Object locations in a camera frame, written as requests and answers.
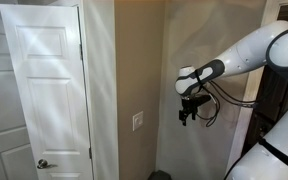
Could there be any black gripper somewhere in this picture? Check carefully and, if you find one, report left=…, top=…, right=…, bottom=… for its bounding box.
left=179, top=95, right=211, bottom=126

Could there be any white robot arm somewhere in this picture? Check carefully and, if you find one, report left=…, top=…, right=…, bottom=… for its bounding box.
left=175, top=20, right=288, bottom=180

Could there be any dark object on floor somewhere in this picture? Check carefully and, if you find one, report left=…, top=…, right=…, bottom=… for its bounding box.
left=148, top=170, right=172, bottom=180

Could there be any black door hinge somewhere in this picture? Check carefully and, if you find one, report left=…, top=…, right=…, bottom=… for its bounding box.
left=79, top=44, right=83, bottom=61

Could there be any white panel door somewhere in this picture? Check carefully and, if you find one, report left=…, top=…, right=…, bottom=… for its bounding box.
left=0, top=4, right=93, bottom=180

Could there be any white closet door behind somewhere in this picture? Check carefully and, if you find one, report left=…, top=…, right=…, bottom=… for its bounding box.
left=0, top=0, right=38, bottom=180

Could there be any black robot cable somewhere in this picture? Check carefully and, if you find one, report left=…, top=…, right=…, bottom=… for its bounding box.
left=193, top=69, right=259, bottom=128

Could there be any white wall light switch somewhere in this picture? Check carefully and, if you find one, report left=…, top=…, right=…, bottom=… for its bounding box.
left=133, top=112, right=144, bottom=130

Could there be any white door frame right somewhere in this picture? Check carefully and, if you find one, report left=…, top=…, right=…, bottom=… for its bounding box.
left=226, top=0, right=288, bottom=171

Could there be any silver door lever handle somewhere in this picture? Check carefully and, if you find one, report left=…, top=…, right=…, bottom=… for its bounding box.
left=37, top=159, right=55, bottom=169

